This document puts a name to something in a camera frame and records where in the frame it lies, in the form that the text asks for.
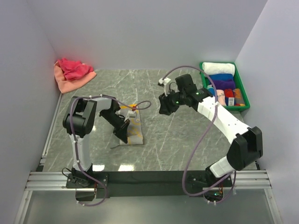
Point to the green plastic bin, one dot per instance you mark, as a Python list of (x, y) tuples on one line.
[(239, 85)]

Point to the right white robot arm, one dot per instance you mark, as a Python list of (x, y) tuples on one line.
[(246, 143)]

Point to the yellow grey patterned towel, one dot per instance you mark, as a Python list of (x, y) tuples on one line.
[(135, 135)]

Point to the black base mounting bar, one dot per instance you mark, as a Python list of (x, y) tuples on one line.
[(125, 183)]

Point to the orange patterned rolled towel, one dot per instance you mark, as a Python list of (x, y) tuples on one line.
[(239, 101)]

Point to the light blue rolled towel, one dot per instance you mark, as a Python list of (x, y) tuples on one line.
[(212, 91)]

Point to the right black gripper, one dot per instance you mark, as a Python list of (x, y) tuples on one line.
[(165, 105)]

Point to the aluminium rail frame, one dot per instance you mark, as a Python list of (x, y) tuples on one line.
[(247, 199)]

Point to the purple rolled towel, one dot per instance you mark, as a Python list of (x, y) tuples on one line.
[(223, 85)]

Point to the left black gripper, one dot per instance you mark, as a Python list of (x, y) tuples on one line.
[(121, 130)]

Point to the red rolled towel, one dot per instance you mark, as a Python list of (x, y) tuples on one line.
[(229, 97)]

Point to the pink white rolled towel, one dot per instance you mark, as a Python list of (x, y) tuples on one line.
[(221, 97)]

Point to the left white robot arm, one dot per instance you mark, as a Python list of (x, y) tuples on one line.
[(79, 121)]

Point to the salmon orange towel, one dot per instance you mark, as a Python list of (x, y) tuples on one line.
[(66, 86)]

